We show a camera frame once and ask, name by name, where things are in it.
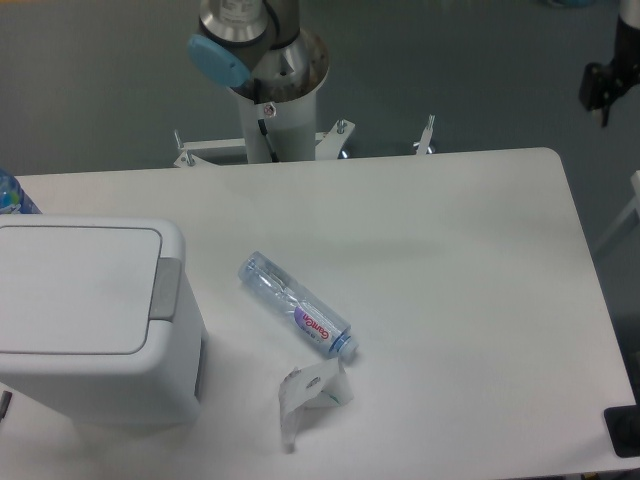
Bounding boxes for white trash can body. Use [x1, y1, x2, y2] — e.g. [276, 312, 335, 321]
[1, 215, 208, 425]

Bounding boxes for white trash can lid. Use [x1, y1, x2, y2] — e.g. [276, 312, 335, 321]
[1, 226, 161, 354]

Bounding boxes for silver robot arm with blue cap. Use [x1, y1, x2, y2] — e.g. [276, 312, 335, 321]
[187, 1, 311, 90]

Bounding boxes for grey trash can push button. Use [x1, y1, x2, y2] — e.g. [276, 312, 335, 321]
[149, 258, 182, 322]

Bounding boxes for clear plastic water bottle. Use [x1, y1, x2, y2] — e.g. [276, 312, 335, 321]
[238, 251, 359, 364]

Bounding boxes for crumpled clear plastic wrapper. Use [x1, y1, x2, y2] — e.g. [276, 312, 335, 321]
[278, 358, 354, 453]

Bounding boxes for blue water bottle at edge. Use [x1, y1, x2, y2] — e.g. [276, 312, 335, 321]
[0, 169, 42, 215]

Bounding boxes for dark object at left edge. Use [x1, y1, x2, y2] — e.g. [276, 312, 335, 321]
[0, 390, 13, 421]

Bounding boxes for black clamp at table corner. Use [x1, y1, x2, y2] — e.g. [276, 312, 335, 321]
[604, 405, 639, 458]

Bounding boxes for black cable on pedestal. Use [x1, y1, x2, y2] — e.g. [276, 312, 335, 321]
[257, 117, 280, 163]

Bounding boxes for white pedestal base frame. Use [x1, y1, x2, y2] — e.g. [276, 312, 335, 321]
[173, 114, 436, 168]

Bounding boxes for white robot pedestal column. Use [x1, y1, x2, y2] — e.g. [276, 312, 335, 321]
[229, 27, 333, 164]

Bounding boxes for white frame at right edge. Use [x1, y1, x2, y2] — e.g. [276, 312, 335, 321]
[592, 170, 639, 259]

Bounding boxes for black camera stand device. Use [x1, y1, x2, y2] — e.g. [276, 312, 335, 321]
[578, 0, 639, 128]

